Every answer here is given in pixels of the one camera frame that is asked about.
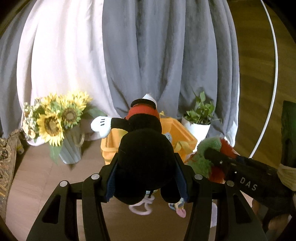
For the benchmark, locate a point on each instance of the grey ribbed vase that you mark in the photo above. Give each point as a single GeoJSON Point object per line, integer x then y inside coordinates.
{"type": "Point", "coordinates": [70, 153]}

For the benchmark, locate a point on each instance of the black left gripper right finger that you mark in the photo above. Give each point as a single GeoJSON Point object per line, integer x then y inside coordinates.
{"type": "Point", "coordinates": [235, 218]}

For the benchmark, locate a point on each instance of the sunflower bouquet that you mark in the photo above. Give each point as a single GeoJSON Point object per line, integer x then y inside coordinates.
{"type": "Point", "coordinates": [48, 118]}

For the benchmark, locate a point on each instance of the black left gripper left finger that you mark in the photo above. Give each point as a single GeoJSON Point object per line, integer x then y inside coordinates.
{"type": "Point", "coordinates": [58, 218]}

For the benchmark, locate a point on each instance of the patterned cushion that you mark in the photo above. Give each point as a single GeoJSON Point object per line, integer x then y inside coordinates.
{"type": "Point", "coordinates": [11, 148]}

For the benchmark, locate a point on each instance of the orange plastic basket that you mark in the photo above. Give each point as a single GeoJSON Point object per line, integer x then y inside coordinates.
{"type": "Point", "coordinates": [183, 141]}

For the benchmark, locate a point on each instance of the green potted plant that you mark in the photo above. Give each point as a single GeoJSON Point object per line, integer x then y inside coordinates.
{"type": "Point", "coordinates": [202, 113]}

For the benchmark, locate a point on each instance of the white plant pot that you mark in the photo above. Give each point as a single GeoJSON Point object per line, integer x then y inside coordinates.
{"type": "Point", "coordinates": [197, 130]}

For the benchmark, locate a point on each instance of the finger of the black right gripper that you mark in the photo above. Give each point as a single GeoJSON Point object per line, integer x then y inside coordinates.
{"type": "Point", "coordinates": [219, 159]}

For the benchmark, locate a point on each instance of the black red mouse plush toy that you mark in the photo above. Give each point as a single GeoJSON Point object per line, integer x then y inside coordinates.
{"type": "Point", "coordinates": [145, 160]}

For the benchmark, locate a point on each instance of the pastel patterned scrunchie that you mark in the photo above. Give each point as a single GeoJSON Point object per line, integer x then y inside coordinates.
{"type": "Point", "coordinates": [178, 208]}

